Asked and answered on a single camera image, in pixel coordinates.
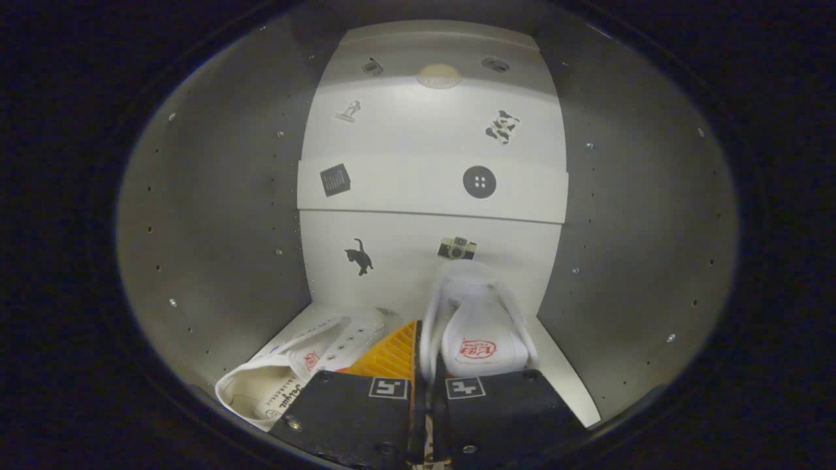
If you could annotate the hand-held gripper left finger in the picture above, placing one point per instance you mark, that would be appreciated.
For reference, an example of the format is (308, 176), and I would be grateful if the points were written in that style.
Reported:
(359, 418)

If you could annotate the white mesh shoe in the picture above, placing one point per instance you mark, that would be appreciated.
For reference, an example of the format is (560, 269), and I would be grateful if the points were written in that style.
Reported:
(480, 326)

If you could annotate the grey shoe cabinet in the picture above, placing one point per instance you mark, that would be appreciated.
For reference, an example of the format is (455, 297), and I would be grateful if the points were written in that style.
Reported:
(215, 228)

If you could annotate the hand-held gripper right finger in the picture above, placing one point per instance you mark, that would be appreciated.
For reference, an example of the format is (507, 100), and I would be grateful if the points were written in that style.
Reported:
(496, 411)

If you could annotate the white shoe with yellow sole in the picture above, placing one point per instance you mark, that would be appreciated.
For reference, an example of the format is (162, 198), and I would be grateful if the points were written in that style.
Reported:
(261, 391)

